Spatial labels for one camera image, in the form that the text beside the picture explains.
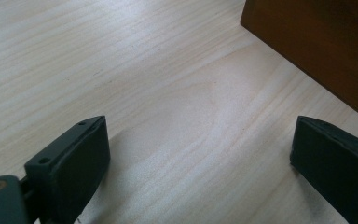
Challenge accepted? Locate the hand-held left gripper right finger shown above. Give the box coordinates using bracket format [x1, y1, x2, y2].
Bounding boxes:
[289, 115, 358, 224]

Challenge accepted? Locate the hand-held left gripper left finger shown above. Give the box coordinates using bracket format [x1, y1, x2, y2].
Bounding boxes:
[23, 115, 111, 224]

